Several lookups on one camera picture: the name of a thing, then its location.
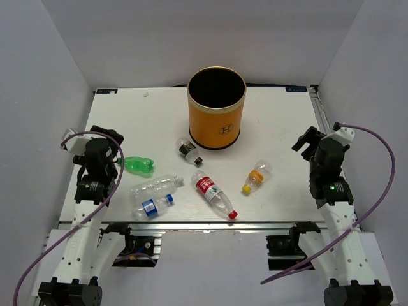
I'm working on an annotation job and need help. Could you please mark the green plastic bottle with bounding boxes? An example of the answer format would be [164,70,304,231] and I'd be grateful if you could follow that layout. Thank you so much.
[115,156,154,176]

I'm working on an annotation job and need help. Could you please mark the blue label plastic bottle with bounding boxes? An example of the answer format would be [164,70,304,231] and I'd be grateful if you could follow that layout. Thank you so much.
[132,194,174,222]

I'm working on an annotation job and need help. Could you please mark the yellow cap small bottle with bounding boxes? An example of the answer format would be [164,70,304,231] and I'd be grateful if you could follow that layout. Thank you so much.
[242,160,272,195]

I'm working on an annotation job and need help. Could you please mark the red label plastic bottle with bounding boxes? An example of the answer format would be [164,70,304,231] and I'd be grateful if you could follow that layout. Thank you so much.
[191,170,238,220]

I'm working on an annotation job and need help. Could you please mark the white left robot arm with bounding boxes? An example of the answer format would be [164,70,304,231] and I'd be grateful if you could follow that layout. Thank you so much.
[38,126,124,305]

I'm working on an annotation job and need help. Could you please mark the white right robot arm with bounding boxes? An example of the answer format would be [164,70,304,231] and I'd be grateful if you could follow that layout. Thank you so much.
[288,126,394,305]

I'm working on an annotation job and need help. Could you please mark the orange cylindrical bin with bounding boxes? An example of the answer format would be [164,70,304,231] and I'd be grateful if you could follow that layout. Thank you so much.
[187,66,247,150]

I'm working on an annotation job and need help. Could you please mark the clear crushed plastic bottle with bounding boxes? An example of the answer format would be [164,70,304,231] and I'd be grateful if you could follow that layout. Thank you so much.
[131,174,184,202]

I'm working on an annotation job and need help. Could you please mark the small black label bottle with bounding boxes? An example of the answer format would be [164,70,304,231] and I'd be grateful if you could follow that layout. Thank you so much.
[176,137,203,166]

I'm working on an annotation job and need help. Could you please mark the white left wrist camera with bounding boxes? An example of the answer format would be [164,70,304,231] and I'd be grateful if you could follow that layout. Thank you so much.
[61,128,91,156]

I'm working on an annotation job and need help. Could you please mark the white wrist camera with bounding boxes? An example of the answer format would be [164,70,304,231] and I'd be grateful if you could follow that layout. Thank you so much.
[61,128,91,156]
[325,122,355,146]

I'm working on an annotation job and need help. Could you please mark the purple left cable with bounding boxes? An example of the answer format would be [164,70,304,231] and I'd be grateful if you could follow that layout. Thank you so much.
[12,131,125,306]

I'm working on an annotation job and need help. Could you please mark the purple cable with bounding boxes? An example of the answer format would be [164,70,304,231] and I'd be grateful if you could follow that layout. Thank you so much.
[260,124,397,285]
[12,131,125,306]

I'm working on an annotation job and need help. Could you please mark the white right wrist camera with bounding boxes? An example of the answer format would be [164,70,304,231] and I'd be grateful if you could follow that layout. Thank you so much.
[325,122,355,146]

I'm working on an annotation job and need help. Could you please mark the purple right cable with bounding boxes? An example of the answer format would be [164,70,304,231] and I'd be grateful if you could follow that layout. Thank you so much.
[260,124,397,285]

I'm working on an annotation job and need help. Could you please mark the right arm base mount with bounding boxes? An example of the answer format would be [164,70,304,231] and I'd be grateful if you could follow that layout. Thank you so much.
[266,221,321,271]

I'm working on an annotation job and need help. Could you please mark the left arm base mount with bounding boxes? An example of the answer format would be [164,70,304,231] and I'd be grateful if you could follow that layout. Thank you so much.
[98,222,158,268]

